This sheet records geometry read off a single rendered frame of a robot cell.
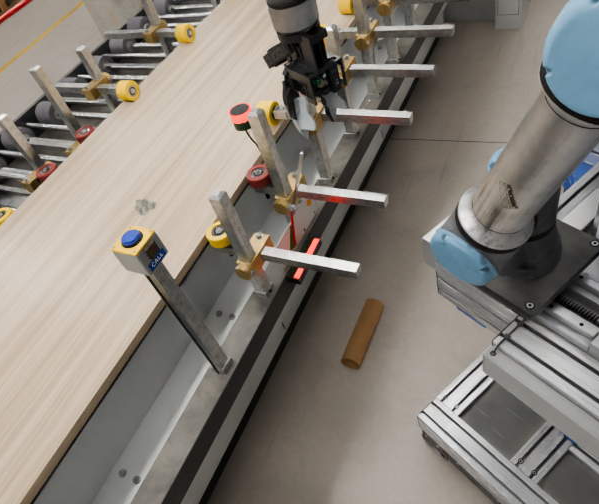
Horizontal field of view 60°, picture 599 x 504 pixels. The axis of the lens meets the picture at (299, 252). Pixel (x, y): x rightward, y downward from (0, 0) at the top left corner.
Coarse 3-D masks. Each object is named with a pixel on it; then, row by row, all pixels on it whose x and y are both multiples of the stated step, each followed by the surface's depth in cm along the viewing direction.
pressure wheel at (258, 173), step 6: (252, 168) 164; (258, 168) 164; (264, 168) 163; (246, 174) 163; (252, 174) 162; (258, 174) 161; (264, 174) 160; (252, 180) 160; (258, 180) 159; (264, 180) 160; (270, 180) 162; (252, 186) 162; (258, 186) 161; (264, 186) 161
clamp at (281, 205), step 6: (300, 174) 162; (294, 180) 161; (300, 180) 160; (294, 186) 159; (276, 198) 157; (282, 198) 156; (288, 198) 156; (276, 204) 156; (282, 204) 155; (288, 204) 156; (276, 210) 159; (282, 210) 157; (288, 210) 157
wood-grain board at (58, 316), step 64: (256, 0) 253; (320, 0) 234; (192, 64) 224; (256, 64) 210; (128, 128) 202; (192, 128) 190; (64, 192) 183; (128, 192) 173; (192, 192) 165; (0, 256) 168; (64, 256) 160; (192, 256) 147; (0, 320) 148; (64, 320) 141; (128, 320) 135; (0, 384) 132; (64, 384) 127; (0, 448) 119; (64, 448) 117
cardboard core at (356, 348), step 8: (368, 304) 220; (376, 304) 220; (368, 312) 218; (376, 312) 218; (360, 320) 216; (368, 320) 215; (376, 320) 217; (360, 328) 214; (368, 328) 214; (352, 336) 213; (360, 336) 211; (368, 336) 212; (352, 344) 210; (360, 344) 209; (368, 344) 213; (344, 352) 210; (352, 352) 207; (360, 352) 208; (344, 360) 211; (352, 360) 205; (360, 360) 207; (352, 368) 211
